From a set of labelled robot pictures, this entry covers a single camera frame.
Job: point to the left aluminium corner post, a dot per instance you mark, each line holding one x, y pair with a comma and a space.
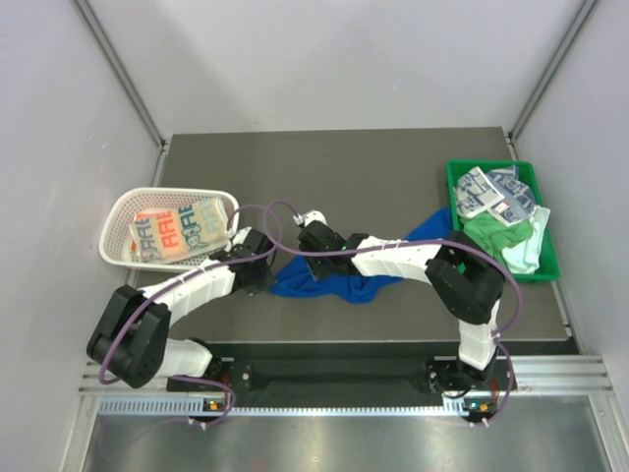
97, 31

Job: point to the right aluminium corner post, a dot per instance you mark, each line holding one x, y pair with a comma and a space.
558, 57

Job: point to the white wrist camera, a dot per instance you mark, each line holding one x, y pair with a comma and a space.
304, 219
238, 236

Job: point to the folded patterned letter towel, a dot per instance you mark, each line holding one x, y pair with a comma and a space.
171, 235

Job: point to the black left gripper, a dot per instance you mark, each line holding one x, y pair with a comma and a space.
264, 283

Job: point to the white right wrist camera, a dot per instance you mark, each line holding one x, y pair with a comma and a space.
304, 219

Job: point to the blue white patterned towel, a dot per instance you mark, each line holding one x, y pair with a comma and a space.
499, 192

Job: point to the green towel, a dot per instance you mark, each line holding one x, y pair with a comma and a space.
494, 236

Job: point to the aluminium frame rail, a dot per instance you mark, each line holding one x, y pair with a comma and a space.
542, 375

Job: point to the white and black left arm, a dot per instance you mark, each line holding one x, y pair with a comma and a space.
131, 341

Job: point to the pale mint towel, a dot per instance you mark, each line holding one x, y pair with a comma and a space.
524, 258

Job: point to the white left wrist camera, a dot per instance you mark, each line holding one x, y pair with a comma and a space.
238, 236

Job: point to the green plastic bin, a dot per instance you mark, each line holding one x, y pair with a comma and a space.
456, 168

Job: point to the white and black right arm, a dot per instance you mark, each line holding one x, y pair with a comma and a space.
469, 286

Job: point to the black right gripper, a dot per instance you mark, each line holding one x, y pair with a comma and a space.
317, 271

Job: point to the grey slotted cable duct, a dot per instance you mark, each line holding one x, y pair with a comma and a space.
199, 406

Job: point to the aluminium corner post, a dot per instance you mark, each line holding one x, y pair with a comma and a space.
97, 31
558, 57

